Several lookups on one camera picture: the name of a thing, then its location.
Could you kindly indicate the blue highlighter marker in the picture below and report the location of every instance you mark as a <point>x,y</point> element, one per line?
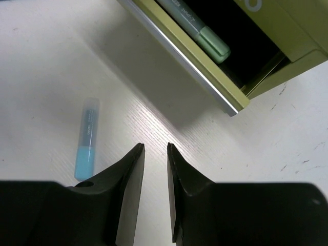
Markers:
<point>85,156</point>

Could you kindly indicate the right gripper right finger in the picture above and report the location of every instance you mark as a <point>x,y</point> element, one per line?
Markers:
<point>204,212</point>

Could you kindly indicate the green metal tool chest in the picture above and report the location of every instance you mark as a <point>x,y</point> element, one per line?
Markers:
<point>271,42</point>

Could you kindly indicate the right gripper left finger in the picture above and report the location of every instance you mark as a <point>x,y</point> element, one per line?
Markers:
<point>101,210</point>

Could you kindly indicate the green highlighter marker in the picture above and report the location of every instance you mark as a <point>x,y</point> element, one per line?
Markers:
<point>200,33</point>

